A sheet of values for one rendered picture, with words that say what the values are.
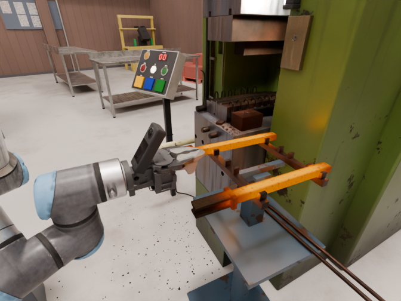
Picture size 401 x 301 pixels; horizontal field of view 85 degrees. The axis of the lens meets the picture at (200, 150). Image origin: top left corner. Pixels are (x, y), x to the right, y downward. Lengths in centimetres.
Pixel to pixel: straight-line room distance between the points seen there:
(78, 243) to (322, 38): 90
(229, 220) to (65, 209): 55
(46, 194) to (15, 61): 896
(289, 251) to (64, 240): 63
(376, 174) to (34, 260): 133
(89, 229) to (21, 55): 895
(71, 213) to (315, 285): 142
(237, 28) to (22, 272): 99
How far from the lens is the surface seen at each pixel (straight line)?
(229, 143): 76
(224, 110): 108
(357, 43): 85
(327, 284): 169
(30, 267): 56
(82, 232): 56
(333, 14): 88
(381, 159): 133
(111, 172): 49
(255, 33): 108
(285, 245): 83
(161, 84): 143
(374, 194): 140
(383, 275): 190
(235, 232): 82
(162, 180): 54
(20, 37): 936
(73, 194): 50
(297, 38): 92
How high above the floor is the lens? 131
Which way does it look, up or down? 29 degrees down
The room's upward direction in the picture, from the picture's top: straight up
